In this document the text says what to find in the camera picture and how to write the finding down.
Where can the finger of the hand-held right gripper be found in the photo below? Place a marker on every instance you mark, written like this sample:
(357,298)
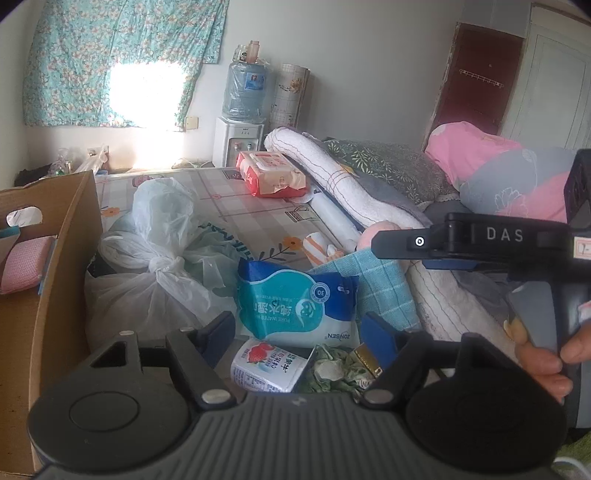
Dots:
(461,265)
(401,242)

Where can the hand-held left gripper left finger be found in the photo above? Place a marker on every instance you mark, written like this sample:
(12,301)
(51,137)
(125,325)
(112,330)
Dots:
(219,330)

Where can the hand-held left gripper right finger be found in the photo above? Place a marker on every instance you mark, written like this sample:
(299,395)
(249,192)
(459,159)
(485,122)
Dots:
(376,334)

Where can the pink pig plush toy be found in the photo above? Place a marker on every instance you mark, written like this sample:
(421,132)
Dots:
(378,233)

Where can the white cup with strawberry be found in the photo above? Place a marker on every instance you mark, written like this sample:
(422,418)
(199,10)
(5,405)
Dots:
(268,369)

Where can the blue wet wipes pack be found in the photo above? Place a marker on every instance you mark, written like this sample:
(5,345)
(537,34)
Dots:
(295,304)

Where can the brown cardboard box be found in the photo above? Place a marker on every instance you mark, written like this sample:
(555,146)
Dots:
(55,323)

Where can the pink textured sponge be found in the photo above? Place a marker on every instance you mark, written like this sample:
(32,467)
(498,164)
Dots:
(25,265)

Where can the person's right hand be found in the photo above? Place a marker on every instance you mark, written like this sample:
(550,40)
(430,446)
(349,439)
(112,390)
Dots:
(545,369)

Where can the small gold box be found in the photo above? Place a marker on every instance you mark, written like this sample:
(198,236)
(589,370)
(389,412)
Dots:
(364,360)

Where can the light blue checked towel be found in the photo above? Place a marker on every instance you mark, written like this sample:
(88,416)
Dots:
(383,286)

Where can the green floral scrunchie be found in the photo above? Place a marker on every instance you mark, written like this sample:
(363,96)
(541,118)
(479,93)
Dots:
(337,369)

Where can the orange striped cloth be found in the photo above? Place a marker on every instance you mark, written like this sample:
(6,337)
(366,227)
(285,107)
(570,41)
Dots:
(321,249)

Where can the grey leaf print pillow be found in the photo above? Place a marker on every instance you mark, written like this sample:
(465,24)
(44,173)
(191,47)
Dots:
(392,161)

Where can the pink grey floral quilt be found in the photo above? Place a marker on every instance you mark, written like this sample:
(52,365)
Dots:
(485,157)

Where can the white rolled blanket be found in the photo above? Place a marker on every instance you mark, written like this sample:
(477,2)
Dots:
(332,175)

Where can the tied translucent plastic bag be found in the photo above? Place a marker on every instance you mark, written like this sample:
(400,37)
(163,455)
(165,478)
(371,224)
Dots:
(138,277)

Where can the red tissue pack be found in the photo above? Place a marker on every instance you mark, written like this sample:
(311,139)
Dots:
(272,173)

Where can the white wardrobe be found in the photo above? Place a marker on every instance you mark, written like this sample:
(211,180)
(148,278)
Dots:
(554,83)

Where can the dark red door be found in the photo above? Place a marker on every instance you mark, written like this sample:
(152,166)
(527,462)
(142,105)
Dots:
(480,78)

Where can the rolled floral wallpaper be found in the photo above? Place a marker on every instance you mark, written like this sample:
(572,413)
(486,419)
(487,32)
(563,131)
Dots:
(290,97)

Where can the white water dispenser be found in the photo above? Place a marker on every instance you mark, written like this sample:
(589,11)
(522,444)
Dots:
(238,141)

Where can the blue water bottle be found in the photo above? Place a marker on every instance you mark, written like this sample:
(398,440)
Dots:
(244,90)

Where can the clear plastic bags clutter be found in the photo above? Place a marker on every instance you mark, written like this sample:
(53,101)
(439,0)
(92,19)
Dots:
(74,161)

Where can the teal floral curtain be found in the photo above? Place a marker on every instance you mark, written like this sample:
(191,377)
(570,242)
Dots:
(74,55)

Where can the white wall hook rack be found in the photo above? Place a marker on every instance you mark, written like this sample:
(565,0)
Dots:
(480,78)

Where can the beige wall socket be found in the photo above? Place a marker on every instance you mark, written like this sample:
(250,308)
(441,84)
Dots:
(191,123)

